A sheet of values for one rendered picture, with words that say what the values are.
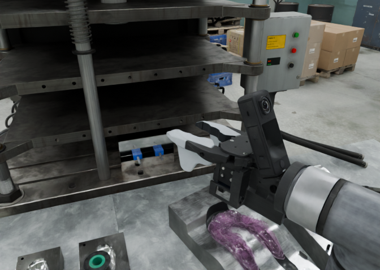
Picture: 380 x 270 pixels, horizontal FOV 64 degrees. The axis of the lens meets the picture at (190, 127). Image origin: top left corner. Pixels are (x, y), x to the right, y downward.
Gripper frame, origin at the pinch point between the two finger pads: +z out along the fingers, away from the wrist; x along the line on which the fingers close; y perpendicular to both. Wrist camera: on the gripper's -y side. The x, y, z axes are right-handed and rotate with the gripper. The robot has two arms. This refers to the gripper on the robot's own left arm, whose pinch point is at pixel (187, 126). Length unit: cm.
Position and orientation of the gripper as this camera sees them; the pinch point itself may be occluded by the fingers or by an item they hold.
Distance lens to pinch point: 50.8
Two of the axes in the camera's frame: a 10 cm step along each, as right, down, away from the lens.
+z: -7.3, -3.2, 6.1
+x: 6.8, -2.2, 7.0
